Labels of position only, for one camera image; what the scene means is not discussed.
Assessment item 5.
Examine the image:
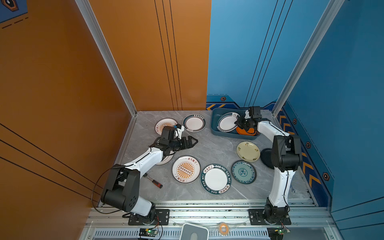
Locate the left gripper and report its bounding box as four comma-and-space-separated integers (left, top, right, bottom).
168, 136, 198, 152

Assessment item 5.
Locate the green striped rim plate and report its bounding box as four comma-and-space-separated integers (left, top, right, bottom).
217, 112, 240, 133

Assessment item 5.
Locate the cream calligraphy plate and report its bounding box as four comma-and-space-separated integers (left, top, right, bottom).
236, 142, 261, 162

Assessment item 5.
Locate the teal rim lettered plate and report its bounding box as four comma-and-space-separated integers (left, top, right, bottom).
201, 164, 232, 195

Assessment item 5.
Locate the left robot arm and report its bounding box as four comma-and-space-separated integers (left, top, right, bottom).
101, 125, 199, 222

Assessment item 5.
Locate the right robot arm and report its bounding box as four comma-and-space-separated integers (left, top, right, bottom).
235, 107, 303, 225

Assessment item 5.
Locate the teal plastic bin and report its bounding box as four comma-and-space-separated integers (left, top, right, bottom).
211, 108, 260, 141

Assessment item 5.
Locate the dark rimmed white plate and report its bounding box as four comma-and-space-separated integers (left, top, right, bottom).
182, 114, 206, 133

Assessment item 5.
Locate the white flower pattern plate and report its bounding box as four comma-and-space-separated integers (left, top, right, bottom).
154, 137, 175, 166

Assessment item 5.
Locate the large orange sunburst plate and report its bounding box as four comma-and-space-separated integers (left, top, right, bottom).
172, 156, 201, 184

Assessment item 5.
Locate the small orange sunburst plate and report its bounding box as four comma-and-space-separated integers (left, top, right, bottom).
155, 118, 178, 136

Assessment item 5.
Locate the black plate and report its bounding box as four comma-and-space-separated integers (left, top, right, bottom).
260, 148, 274, 170

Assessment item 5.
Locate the teal patterned plate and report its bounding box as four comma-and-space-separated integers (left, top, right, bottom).
231, 160, 257, 185

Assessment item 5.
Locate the white box device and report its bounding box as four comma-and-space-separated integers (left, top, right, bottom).
179, 223, 209, 240

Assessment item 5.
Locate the tape roll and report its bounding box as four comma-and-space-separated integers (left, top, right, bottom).
218, 222, 230, 236

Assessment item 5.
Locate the left circuit board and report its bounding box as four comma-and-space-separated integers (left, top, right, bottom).
138, 228, 160, 240

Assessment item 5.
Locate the circuit board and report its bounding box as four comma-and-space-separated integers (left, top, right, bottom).
138, 228, 160, 240
275, 227, 291, 238

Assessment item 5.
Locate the right circuit board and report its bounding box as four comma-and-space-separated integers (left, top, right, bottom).
275, 227, 291, 238

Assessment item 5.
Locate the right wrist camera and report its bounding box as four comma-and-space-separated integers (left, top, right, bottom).
245, 110, 251, 120

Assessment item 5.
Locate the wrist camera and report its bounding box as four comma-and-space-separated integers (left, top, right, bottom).
245, 110, 251, 120
174, 124, 185, 140

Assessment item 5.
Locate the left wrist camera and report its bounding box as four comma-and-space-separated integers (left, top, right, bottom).
174, 124, 185, 140

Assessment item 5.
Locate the red handled screwdriver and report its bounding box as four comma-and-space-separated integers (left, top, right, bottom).
143, 173, 163, 189

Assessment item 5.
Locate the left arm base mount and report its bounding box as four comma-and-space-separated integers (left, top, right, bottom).
128, 209, 170, 226

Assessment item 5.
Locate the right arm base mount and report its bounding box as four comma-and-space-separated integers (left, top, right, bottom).
248, 209, 292, 226

